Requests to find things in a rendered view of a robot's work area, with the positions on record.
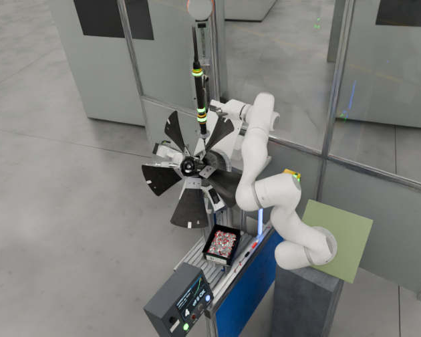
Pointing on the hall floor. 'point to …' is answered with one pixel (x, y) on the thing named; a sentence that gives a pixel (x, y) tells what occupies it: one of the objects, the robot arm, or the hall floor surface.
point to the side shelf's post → (243, 220)
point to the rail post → (212, 326)
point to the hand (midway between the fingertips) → (216, 103)
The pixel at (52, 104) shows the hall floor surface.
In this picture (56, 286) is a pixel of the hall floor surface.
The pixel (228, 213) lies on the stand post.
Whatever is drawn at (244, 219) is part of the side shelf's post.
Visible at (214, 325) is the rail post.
